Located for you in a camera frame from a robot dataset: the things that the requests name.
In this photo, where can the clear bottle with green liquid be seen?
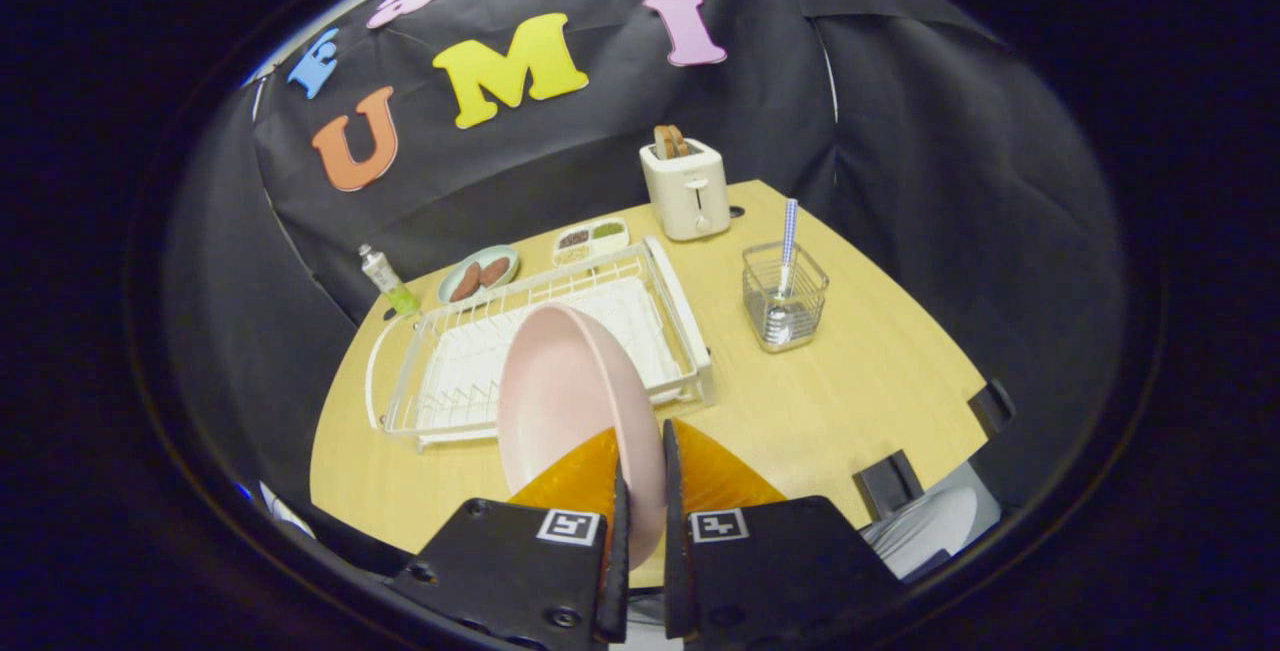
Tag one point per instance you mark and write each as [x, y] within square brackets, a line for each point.
[385, 276]

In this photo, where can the brown round patty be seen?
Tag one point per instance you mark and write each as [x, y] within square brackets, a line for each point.
[494, 272]
[465, 283]

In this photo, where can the brown toast slices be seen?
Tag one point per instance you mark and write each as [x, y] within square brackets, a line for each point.
[671, 141]

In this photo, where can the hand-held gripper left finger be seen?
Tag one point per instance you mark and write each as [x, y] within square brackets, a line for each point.
[615, 571]

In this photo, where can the cream toaster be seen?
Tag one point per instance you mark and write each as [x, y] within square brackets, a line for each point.
[690, 191]

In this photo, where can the black table clamp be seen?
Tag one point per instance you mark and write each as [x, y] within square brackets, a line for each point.
[992, 408]
[888, 486]

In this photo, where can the white round object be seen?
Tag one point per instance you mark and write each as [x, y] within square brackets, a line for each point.
[930, 531]

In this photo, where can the white divided condiment tray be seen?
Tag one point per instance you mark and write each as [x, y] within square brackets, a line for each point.
[590, 239]

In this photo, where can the white wall poster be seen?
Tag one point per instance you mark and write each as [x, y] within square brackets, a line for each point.
[288, 511]

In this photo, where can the pink plate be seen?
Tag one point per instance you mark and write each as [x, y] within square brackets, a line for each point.
[570, 401]

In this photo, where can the small pale green plate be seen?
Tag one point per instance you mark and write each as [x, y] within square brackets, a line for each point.
[480, 253]

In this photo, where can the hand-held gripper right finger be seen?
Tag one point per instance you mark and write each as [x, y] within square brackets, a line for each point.
[676, 571]

